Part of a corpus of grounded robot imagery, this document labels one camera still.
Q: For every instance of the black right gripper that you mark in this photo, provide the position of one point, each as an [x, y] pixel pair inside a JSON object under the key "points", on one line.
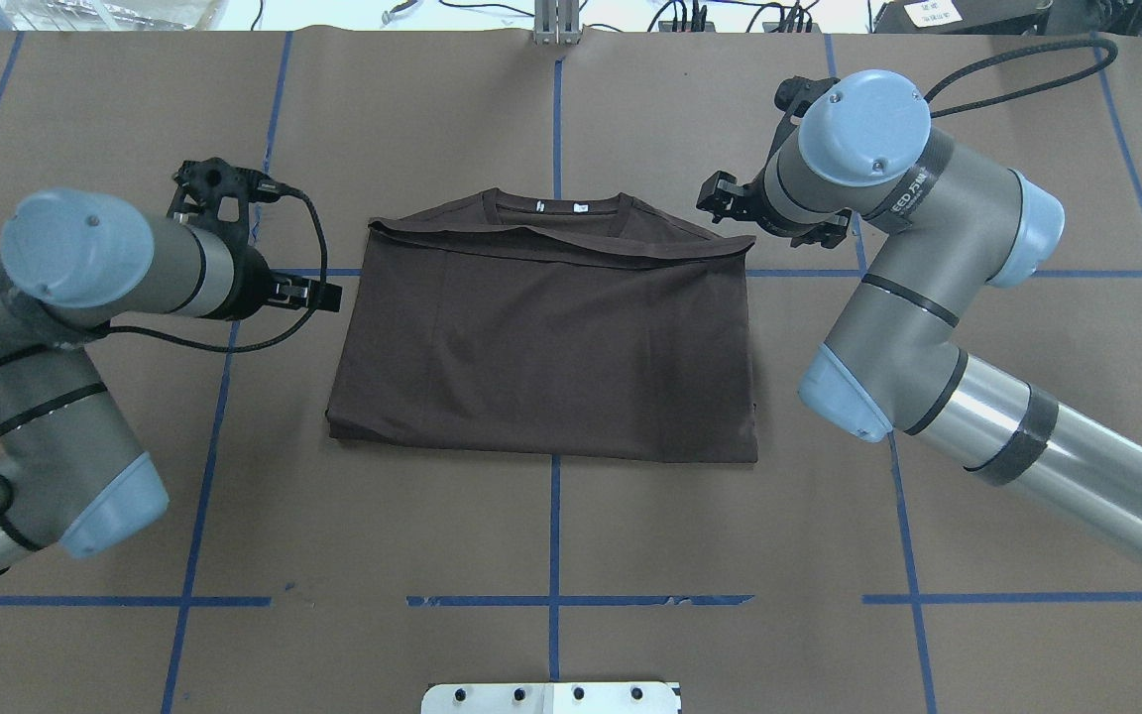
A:
{"points": [[758, 197]]}

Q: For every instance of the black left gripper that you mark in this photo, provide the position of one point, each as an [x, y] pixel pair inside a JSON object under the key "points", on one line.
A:
{"points": [[251, 285]]}

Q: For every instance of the brown t-shirt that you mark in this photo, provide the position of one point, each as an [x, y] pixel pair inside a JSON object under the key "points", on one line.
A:
{"points": [[597, 328]]}

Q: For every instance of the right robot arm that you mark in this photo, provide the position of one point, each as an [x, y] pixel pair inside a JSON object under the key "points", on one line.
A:
{"points": [[956, 224]]}

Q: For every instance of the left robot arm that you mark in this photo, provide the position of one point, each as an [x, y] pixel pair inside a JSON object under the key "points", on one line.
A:
{"points": [[72, 472]]}

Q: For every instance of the black box with label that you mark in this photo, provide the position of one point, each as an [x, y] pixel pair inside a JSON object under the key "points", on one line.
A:
{"points": [[996, 18]]}

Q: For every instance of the metal grabber tongs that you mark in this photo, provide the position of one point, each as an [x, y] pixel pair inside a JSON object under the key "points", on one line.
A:
{"points": [[406, 12]]}

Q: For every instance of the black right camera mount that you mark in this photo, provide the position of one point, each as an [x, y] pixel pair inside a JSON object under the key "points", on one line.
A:
{"points": [[793, 97]]}

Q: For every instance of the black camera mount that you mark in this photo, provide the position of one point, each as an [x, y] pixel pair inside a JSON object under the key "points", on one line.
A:
{"points": [[217, 197], [793, 97]]}

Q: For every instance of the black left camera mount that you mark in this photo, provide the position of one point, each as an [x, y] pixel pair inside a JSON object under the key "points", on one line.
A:
{"points": [[217, 197]]}

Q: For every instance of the aluminium frame post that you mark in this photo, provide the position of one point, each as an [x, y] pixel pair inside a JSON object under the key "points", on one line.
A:
{"points": [[557, 23]]}

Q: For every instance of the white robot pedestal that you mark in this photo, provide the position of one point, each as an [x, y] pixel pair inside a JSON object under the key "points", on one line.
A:
{"points": [[554, 697]]}

